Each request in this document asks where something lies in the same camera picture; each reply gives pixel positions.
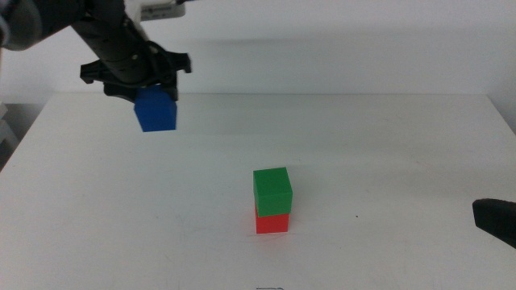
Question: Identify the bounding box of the blue cube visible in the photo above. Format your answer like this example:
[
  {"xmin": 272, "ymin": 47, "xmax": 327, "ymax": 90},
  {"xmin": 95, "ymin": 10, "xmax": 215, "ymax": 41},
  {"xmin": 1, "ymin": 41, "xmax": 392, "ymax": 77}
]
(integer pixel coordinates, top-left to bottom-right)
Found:
[{"xmin": 133, "ymin": 84, "xmax": 179, "ymax": 133}]

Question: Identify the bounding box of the green cube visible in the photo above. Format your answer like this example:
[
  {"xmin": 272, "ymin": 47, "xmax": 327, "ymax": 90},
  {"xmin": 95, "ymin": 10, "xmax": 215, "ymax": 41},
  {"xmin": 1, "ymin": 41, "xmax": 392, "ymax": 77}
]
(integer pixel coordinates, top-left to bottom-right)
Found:
[{"xmin": 252, "ymin": 167, "xmax": 293, "ymax": 218}]

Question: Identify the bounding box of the red cube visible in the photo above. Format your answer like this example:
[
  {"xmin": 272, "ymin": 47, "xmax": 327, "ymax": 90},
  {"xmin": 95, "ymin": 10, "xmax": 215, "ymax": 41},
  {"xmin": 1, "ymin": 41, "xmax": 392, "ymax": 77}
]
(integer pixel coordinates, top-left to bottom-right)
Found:
[{"xmin": 254, "ymin": 204, "xmax": 290, "ymax": 234}]

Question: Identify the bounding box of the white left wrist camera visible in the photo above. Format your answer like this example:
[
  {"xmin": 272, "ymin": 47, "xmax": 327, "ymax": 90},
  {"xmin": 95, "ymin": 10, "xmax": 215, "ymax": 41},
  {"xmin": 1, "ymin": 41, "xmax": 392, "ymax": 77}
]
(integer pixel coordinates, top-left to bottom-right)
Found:
[{"xmin": 128, "ymin": 0, "xmax": 187, "ymax": 23}]

